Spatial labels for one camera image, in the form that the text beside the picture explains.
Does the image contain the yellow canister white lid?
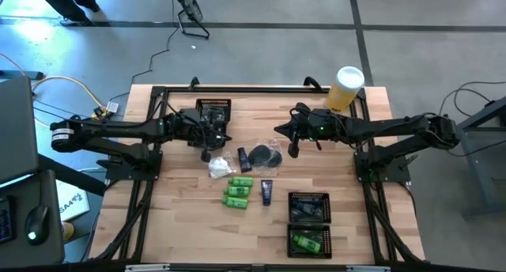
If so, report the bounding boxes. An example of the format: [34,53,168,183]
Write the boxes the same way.
[324,66,365,113]

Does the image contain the white cotton pads bag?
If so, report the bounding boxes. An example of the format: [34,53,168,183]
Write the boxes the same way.
[208,152,237,180]

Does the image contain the yellow floor cable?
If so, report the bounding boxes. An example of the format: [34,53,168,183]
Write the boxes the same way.
[0,52,108,119]

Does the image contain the dark blue toiletry tube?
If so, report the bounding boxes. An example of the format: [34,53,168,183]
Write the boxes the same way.
[292,200,315,213]
[260,179,274,206]
[300,206,323,220]
[236,146,253,174]

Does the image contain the yellow cup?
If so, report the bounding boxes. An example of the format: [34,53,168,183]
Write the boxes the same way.
[61,221,75,241]

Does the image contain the silver foil packet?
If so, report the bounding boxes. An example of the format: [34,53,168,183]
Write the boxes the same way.
[199,105,229,123]

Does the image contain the grey monitor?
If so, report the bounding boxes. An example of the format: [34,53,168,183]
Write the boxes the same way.
[0,76,40,184]

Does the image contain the green travel bottle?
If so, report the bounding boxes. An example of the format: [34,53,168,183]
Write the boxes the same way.
[221,196,249,210]
[228,176,255,187]
[291,234,322,254]
[223,186,251,198]

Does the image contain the silver metal bracket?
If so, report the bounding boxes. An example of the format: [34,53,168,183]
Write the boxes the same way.
[125,263,171,272]
[346,265,392,272]

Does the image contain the black floor cables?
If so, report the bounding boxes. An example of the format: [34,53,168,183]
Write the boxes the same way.
[436,80,506,158]

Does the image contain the black floor fan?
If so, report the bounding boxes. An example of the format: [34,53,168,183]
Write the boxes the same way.
[168,0,210,40]

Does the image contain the black computer mouse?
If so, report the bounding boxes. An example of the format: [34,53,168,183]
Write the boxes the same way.
[24,204,51,246]

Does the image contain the black table frame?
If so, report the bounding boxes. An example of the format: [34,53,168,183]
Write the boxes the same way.
[89,85,426,265]

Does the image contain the grey metal desk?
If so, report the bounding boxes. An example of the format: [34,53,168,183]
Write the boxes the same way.
[436,96,506,220]

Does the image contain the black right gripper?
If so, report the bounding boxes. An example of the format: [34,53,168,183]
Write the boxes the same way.
[274,102,341,159]

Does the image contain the white booklet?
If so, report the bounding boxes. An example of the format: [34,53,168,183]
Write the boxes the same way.
[55,179,91,222]

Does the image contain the black keyboard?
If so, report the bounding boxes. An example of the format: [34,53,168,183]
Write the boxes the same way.
[0,196,17,245]

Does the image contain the black fan cable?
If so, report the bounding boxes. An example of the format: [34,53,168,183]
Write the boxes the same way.
[108,0,177,105]

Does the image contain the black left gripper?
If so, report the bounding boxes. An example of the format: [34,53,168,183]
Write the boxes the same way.
[173,108,233,163]

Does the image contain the black side desk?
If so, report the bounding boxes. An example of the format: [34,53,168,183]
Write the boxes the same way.
[0,168,66,269]

